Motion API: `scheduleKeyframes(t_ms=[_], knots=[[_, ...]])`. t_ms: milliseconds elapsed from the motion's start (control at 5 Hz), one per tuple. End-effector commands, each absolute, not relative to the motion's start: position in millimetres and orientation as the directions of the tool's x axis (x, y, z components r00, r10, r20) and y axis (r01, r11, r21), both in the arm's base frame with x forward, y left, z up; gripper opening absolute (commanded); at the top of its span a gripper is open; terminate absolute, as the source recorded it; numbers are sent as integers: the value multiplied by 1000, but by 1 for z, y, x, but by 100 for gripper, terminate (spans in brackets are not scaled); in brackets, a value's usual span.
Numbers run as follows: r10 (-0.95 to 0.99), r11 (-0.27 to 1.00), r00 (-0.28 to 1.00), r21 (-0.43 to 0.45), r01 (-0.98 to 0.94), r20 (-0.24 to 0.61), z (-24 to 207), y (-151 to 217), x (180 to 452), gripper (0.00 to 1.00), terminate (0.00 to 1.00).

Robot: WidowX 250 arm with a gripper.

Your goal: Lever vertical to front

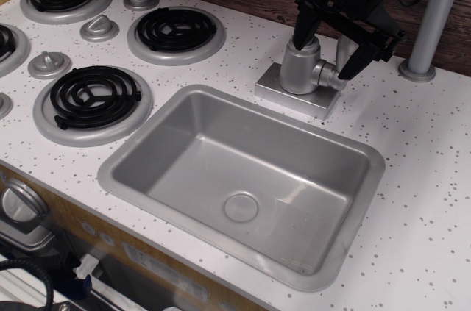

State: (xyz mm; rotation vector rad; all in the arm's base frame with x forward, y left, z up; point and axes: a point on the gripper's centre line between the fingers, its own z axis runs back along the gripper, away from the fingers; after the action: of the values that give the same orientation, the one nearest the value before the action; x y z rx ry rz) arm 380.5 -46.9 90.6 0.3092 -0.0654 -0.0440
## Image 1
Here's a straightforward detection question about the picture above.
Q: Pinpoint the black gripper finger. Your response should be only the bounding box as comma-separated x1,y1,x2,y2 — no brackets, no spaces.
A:
292,4,321,50
337,41,383,81

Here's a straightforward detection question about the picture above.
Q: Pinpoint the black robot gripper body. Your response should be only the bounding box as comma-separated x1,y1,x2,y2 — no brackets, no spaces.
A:
296,0,406,61

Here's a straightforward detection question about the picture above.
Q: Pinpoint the silver faucet lever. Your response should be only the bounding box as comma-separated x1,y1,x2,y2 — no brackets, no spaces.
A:
311,60,347,91

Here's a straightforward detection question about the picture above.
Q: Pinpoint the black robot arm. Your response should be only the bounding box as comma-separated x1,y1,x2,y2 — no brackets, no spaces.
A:
293,0,406,80

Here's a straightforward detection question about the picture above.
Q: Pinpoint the grey support pole right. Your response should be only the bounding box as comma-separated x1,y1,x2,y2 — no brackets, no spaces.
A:
399,0,454,83

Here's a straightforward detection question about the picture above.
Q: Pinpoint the silver faucet base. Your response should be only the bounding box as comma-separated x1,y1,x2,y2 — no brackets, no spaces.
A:
255,37,341,120

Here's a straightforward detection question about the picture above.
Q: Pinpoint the back right stove burner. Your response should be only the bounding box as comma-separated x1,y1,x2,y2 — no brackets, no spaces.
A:
127,7,226,66

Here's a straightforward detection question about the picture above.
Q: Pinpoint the grey toy sink basin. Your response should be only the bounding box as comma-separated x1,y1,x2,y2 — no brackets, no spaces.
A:
98,85,385,292

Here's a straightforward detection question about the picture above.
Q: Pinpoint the silver stove knob top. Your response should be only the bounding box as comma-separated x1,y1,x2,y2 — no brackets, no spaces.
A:
123,0,160,11

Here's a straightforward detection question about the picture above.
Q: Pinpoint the silver stove knob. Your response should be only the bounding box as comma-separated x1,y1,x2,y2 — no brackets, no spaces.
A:
28,51,72,79
123,0,160,11
79,15,119,43

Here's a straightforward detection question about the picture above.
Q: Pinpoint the silver stove knob middle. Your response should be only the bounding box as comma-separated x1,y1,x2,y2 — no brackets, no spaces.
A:
79,15,119,43

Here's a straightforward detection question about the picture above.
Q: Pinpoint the front right stove burner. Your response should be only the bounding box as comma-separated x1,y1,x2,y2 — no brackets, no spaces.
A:
33,65,153,148

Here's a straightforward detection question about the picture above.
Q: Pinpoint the silver stove knob lower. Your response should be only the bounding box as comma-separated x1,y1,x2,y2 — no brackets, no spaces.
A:
28,51,72,79

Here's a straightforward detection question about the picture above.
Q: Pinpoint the left edge stove burner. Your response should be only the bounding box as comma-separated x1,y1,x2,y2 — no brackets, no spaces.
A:
1,24,30,77

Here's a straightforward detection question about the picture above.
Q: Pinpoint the silver oven dial front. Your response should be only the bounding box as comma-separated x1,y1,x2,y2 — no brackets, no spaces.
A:
1,179,49,233

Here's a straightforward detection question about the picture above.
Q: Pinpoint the black cable lower left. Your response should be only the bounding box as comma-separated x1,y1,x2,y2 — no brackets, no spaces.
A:
0,257,54,307

